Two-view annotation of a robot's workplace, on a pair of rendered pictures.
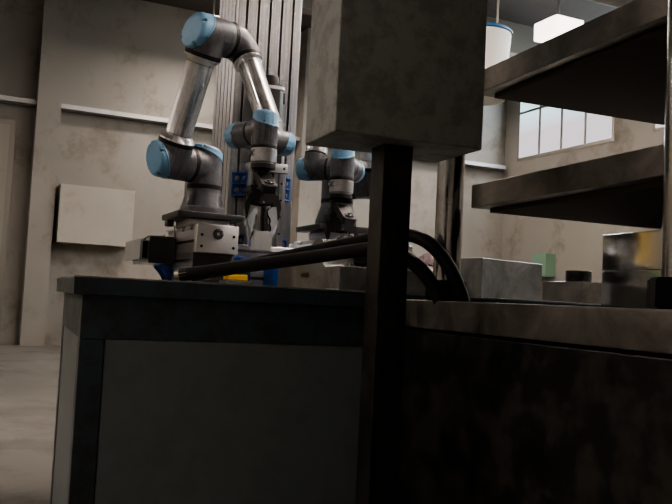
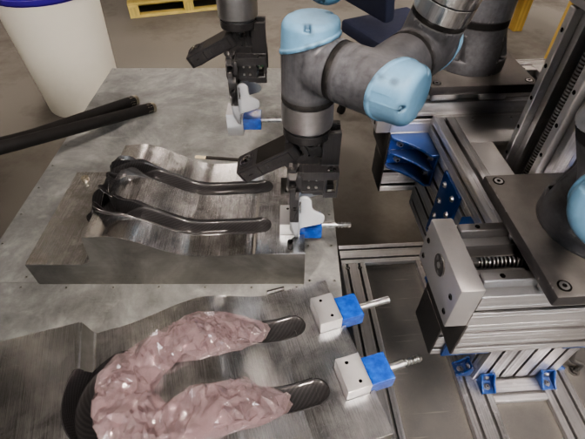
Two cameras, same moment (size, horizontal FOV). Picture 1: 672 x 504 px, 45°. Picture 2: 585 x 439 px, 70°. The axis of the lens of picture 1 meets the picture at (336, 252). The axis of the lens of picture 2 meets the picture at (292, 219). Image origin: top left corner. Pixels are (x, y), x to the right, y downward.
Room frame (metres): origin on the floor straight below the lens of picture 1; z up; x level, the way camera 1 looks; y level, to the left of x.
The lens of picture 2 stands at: (2.69, -0.51, 1.44)
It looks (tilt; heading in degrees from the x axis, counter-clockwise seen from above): 46 degrees down; 111
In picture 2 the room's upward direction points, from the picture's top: straight up
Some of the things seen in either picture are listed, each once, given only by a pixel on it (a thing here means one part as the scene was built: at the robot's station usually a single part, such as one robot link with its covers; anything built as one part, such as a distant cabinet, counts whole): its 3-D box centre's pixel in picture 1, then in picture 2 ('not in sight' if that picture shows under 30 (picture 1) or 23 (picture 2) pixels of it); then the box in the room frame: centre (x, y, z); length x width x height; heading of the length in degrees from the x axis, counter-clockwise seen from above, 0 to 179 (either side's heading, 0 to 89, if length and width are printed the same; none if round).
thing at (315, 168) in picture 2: (339, 214); (310, 158); (2.53, 0.00, 1.04); 0.09 x 0.08 x 0.12; 22
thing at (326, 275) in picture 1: (349, 267); (178, 210); (2.26, -0.04, 0.87); 0.50 x 0.26 x 0.14; 21
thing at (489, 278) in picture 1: (447, 279); (191, 395); (2.48, -0.34, 0.86); 0.50 x 0.26 x 0.11; 39
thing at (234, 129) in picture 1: (247, 135); not in sight; (2.38, 0.28, 1.25); 0.11 x 0.11 x 0.08; 45
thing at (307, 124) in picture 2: (340, 188); (307, 111); (2.52, 0.00, 1.12); 0.08 x 0.08 x 0.05
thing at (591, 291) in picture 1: (581, 293); not in sight; (2.58, -0.78, 0.84); 0.20 x 0.15 x 0.07; 21
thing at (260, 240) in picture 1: (256, 242); (257, 119); (2.32, 0.23, 0.93); 0.13 x 0.05 x 0.05; 21
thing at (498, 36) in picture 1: (481, 65); not in sight; (7.96, -1.35, 3.18); 0.59 x 0.57 x 0.69; 115
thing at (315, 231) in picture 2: not in sight; (315, 225); (2.54, 0.00, 0.89); 0.13 x 0.05 x 0.05; 21
